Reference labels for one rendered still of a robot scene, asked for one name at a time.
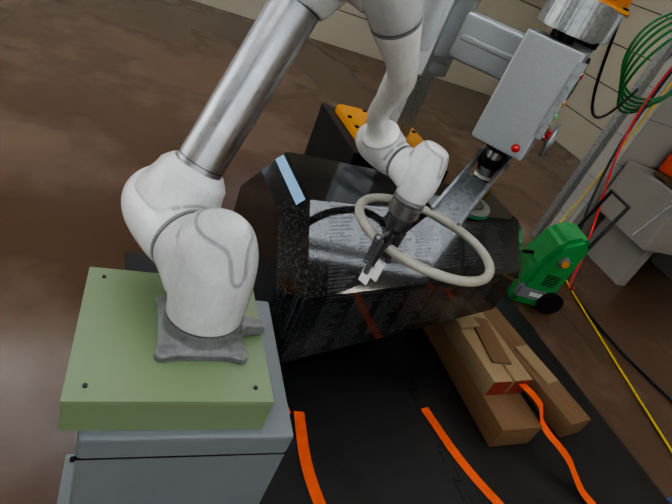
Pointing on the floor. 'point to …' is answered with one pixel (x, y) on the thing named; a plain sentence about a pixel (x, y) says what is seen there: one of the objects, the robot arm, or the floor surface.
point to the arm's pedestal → (183, 456)
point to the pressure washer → (554, 261)
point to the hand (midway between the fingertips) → (371, 272)
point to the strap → (443, 443)
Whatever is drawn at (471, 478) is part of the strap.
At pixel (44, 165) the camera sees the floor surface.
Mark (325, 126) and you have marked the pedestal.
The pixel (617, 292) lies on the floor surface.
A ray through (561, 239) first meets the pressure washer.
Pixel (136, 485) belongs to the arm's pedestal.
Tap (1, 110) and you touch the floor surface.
